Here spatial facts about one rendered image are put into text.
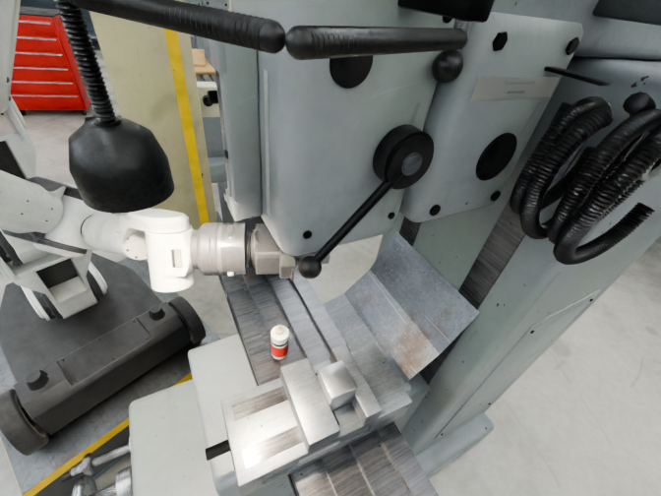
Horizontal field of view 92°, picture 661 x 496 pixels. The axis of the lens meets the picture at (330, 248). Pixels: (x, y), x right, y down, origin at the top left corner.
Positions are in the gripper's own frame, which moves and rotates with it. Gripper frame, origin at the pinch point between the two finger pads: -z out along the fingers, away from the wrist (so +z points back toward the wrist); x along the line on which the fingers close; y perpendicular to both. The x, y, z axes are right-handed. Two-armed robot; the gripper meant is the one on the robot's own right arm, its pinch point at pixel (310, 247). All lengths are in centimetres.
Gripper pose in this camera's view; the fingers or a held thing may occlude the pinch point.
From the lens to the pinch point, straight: 56.3
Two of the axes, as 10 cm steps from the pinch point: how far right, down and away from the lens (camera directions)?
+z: -9.8, 0.1, -2.0
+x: -1.6, -6.5, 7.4
